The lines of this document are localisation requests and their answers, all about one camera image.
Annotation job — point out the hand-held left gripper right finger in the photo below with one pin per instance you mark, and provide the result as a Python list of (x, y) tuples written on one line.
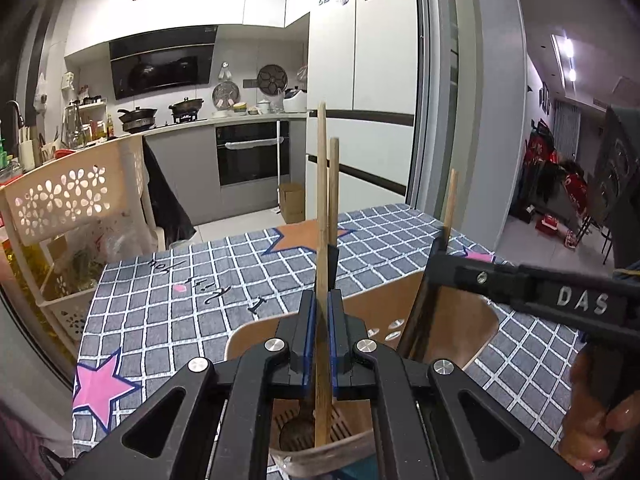
[(334, 350)]

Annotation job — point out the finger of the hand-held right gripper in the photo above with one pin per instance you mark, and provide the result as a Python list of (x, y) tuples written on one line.
[(475, 277)]

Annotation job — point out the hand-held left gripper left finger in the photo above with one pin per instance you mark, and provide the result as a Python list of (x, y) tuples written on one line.
[(311, 350)]

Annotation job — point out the beige plastic utensil holder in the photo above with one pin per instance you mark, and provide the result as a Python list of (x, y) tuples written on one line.
[(380, 300)]

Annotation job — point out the person's right hand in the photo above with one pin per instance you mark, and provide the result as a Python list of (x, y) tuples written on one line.
[(580, 420)]

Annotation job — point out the pile of red clothes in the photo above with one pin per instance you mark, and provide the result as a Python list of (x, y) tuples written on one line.
[(550, 175)]

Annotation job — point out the grey checked star tablecloth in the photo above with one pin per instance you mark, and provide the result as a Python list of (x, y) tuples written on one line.
[(175, 320)]

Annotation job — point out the cardboard box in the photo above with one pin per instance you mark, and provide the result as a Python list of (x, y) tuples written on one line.
[(292, 202)]

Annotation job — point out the white mop pole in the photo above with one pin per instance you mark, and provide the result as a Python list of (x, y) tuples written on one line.
[(277, 165)]

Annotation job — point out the black built-in oven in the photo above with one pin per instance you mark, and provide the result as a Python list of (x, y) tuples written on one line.
[(252, 155)]

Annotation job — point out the ceiling spotlight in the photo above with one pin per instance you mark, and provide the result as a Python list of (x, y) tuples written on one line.
[(568, 47), (572, 75)]

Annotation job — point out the white refrigerator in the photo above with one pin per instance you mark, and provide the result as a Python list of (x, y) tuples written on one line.
[(380, 60)]

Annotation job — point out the white rice cooker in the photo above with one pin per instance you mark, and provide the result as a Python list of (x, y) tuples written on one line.
[(295, 100)]

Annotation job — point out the round hanging strainer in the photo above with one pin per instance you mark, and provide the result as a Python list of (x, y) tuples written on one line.
[(226, 94)]

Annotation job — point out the round hanging trivet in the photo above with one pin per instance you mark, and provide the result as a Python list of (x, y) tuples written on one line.
[(271, 79)]

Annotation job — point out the black lidded pot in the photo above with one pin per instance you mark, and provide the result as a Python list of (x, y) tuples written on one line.
[(186, 106)]

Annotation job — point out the black wok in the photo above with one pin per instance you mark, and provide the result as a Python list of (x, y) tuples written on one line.
[(137, 116)]

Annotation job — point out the beige flower-cutout storage rack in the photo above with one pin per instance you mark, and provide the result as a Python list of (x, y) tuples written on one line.
[(60, 195)]

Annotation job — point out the black range hood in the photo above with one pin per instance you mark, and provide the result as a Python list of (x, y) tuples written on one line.
[(160, 65)]

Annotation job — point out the white upper kitchen cabinets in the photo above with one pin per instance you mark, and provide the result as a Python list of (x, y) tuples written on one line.
[(190, 15)]

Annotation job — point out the kitchen faucet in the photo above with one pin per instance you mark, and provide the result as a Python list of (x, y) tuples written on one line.
[(15, 115)]

